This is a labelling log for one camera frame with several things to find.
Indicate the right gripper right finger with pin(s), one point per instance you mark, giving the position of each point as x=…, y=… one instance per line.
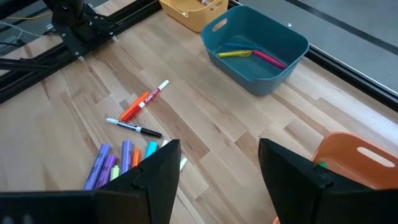
x=298, y=196

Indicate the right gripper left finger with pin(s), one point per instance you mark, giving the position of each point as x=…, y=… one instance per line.
x=152, y=196

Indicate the orange slim highlighter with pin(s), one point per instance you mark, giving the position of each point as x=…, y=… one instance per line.
x=136, y=157
x=134, y=106

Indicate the light green chunky highlighter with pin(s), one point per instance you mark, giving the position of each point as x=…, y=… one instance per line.
x=114, y=172

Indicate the teal chunky highlighter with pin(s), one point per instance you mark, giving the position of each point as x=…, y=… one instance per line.
x=150, y=149

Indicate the lavender chunky highlighter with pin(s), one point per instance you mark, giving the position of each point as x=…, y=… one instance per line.
x=126, y=155
x=97, y=166

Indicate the purple chunky highlighter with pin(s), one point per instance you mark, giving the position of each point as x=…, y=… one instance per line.
x=107, y=169

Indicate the black Expo marker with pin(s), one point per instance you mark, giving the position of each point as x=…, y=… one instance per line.
x=133, y=127

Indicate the red Expo marker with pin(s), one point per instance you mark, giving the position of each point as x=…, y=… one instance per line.
x=146, y=101

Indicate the pink slim highlighter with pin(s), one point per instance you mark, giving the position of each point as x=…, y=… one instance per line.
x=269, y=59

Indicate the yellow slim highlighter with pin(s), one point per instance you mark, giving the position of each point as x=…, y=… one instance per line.
x=234, y=53

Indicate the blue slim highlighter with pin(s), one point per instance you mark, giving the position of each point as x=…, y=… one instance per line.
x=241, y=46

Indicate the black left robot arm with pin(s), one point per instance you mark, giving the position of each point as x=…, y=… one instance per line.
x=71, y=15

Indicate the orange plastic bin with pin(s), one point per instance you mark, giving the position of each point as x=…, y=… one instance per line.
x=342, y=155

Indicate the teal plastic bin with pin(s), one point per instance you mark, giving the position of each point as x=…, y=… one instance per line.
x=258, y=79

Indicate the yellow plastic bin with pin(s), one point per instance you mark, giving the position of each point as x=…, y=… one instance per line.
x=186, y=18

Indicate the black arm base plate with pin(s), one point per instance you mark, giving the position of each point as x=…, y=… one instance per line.
x=90, y=34

